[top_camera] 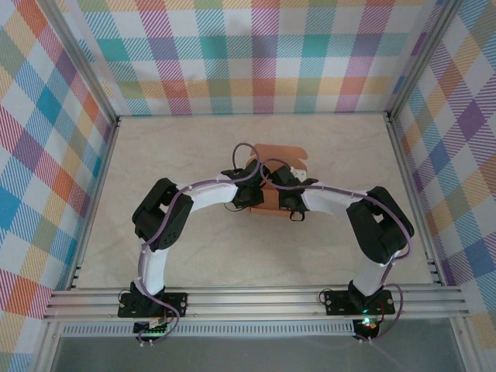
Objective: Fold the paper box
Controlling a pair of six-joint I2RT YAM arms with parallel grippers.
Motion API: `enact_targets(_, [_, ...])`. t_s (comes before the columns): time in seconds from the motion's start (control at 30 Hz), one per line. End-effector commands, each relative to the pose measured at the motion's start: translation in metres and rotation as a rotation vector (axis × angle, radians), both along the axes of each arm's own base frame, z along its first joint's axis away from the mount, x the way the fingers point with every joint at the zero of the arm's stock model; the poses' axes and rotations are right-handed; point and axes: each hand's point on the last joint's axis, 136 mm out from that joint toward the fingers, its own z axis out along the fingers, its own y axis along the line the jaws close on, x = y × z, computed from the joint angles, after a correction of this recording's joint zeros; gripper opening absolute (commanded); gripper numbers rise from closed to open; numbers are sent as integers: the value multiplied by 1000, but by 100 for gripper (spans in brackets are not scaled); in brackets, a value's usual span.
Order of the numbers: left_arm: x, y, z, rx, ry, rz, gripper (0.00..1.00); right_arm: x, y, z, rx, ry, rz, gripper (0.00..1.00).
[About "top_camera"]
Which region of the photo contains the orange paper box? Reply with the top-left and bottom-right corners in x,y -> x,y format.
247,143 -> 309,216

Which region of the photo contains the grey metal panel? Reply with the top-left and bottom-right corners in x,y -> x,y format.
50,335 -> 466,372

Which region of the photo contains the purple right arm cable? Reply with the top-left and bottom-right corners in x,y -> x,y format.
259,157 -> 415,344

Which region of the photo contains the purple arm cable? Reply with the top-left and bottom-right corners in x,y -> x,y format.
259,157 -> 415,344
129,142 -> 268,346

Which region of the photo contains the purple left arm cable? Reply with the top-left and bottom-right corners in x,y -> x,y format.
129,142 -> 268,346

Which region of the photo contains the aluminium mounting rail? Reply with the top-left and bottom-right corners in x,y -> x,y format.
42,286 -> 470,322

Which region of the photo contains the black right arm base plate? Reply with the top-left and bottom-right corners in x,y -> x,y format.
323,289 -> 396,315

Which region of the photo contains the aluminium table side rail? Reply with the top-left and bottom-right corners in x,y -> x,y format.
66,115 -> 123,291
385,112 -> 445,288

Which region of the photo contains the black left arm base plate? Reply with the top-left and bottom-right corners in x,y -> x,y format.
118,292 -> 189,319

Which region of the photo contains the slotted grey cable duct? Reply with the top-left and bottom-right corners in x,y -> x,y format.
61,319 -> 357,336

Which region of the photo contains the aluminium frame post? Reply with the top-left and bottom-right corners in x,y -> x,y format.
36,0 -> 120,129
385,0 -> 466,121

